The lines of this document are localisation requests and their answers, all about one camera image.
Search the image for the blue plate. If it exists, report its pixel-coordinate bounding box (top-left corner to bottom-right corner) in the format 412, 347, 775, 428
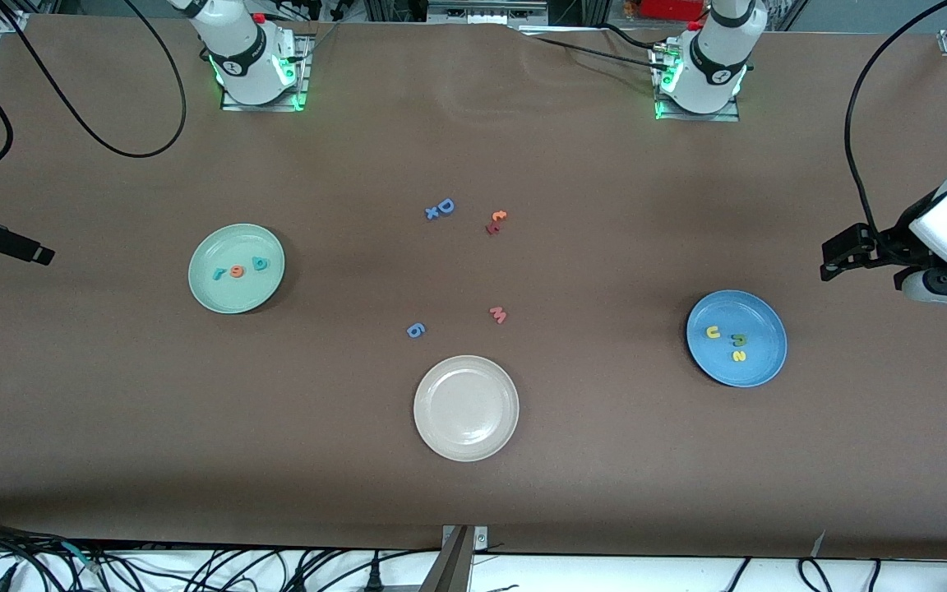
686, 289, 788, 388

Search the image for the brown paper table cover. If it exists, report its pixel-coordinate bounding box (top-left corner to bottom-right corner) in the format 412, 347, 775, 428
0, 12, 947, 562

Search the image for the light green plate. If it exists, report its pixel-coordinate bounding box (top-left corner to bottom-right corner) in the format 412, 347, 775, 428
188, 224, 286, 315

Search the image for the red box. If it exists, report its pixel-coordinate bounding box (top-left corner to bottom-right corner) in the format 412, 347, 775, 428
638, 0, 706, 21

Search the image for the beige plate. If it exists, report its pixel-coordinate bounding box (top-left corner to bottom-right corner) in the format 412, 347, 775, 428
413, 355, 520, 462

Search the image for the aluminium profile bar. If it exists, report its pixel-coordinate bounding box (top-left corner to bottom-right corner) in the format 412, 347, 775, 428
420, 526, 489, 592

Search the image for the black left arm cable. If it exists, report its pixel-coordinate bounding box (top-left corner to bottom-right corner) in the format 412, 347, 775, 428
843, 0, 947, 235

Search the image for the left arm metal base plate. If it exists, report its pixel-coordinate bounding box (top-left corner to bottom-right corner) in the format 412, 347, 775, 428
654, 45, 741, 123

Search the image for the black base cable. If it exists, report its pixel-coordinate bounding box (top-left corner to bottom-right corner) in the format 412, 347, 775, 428
515, 23, 676, 76

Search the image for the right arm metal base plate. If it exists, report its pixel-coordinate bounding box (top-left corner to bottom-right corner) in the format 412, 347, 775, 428
221, 35, 312, 113

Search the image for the grey metal enclosure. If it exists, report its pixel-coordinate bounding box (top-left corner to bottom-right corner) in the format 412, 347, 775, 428
428, 0, 548, 27

